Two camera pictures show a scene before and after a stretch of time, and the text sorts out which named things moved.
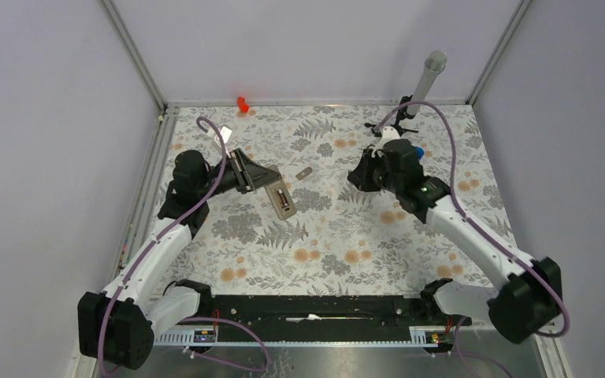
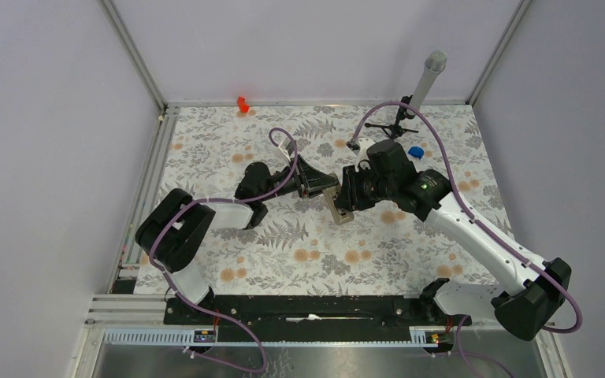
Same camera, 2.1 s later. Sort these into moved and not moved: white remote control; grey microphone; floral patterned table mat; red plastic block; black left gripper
Moved: black left gripper; white remote control
Not moved: floral patterned table mat; grey microphone; red plastic block
